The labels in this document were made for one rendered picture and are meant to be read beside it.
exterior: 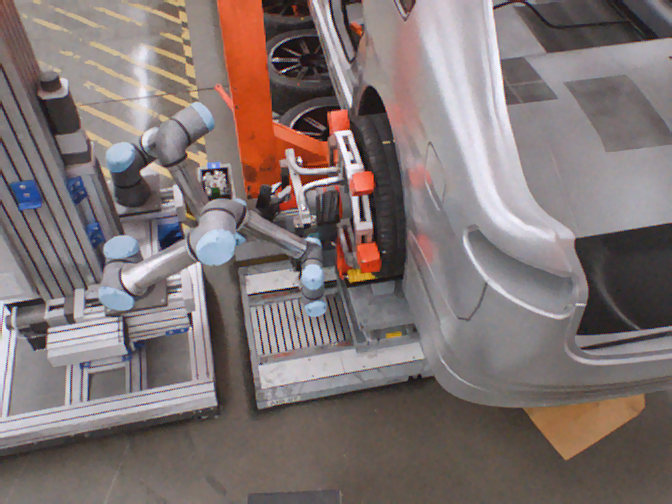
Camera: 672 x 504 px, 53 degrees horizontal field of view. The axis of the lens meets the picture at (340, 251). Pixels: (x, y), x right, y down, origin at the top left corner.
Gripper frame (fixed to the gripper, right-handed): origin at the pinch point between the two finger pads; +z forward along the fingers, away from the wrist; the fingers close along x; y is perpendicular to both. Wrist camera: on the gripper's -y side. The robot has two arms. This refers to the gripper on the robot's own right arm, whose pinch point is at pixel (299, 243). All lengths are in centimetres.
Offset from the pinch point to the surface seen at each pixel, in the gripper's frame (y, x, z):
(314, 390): -75, 0, -23
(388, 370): -75, -35, -20
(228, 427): -83, 40, -28
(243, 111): 20, 12, 60
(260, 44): 51, 2, 60
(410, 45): 83, -37, -2
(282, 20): -33, -28, 219
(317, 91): -34, -35, 142
